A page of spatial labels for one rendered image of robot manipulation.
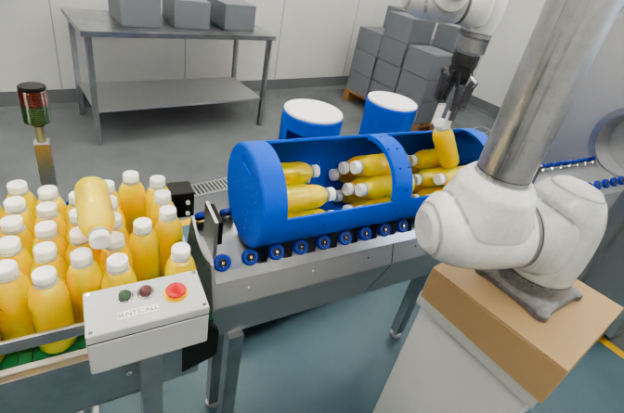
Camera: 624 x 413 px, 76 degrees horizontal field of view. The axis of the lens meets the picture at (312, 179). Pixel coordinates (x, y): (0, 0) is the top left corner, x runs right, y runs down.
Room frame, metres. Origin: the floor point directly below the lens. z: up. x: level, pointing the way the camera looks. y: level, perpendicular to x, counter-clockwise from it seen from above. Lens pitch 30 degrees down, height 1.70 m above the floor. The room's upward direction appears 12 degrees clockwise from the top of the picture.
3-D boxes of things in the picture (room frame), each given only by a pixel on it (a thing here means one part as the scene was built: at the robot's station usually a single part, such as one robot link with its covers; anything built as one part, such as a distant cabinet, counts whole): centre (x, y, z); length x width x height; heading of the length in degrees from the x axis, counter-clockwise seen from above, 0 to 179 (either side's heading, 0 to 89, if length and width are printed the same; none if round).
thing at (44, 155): (0.93, 0.75, 0.55); 0.04 x 0.04 x 1.10; 33
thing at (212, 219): (0.84, 0.23, 0.99); 0.10 x 0.02 x 0.12; 33
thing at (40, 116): (0.93, 0.75, 1.18); 0.06 x 0.06 x 0.05
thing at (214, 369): (0.93, 0.22, 0.31); 0.06 x 0.06 x 0.63; 33
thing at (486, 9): (1.22, -0.36, 1.64); 0.13 x 0.11 x 0.16; 105
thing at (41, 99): (0.93, 0.75, 1.23); 0.06 x 0.06 x 0.04
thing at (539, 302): (0.76, -0.56, 1.13); 0.22 x 0.18 x 0.06; 128
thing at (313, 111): (1.76, 0.06, 1.03); 0.28 x 0.28 x 0.01
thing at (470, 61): (1.23, -0.37, 1.46); 0.08 x 0.07 x 0.09; 33
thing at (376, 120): (2.16, -0.35, 0.59); 0.28 x 0.28 x 0.88
